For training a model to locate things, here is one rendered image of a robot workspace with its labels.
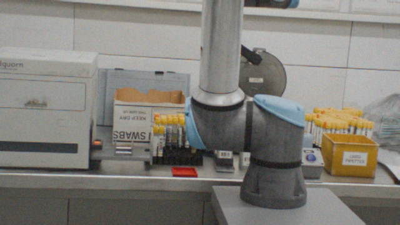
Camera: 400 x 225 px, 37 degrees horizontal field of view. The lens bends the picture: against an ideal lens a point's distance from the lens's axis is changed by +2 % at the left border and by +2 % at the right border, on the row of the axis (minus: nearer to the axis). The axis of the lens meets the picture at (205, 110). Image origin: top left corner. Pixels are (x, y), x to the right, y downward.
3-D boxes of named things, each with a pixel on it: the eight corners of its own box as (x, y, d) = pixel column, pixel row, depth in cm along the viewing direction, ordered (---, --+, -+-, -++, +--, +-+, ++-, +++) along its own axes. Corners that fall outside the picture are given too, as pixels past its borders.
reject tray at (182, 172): (172, 176, 160) (172, 174, 160) (171, 169, 167) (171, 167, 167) (197, 177, 161) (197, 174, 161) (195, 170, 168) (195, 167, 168)
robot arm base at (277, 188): (310, 211, 127) (314, 167, 126) (240, 206, 128) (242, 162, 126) (302, 190, 142) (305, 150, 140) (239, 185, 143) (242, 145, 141)
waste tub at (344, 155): (330, 175, 172) (334, 142, 170) (318, 163, 185) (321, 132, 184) (375, 178, 173) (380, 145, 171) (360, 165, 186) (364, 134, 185)
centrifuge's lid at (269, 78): (230, 45, 214) (229, 46, 222) (225, 114, 215) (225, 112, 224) (289, 49, 214) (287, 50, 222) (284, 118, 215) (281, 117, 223)
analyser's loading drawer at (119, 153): (75, 162, 161) (76, 144, 160) (78, 155, 167) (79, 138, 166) (152, 164, 163) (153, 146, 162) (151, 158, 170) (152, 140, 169)
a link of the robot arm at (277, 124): (305, 164, 127) (311, 102, 125) (243, 160, 128) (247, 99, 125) (299, 151, 139) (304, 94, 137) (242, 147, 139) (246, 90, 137)
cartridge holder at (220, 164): (215, 171, 168) (216, 159, 167) (212, 163, 177) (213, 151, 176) (234, 172, 168) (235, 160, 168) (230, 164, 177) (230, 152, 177)
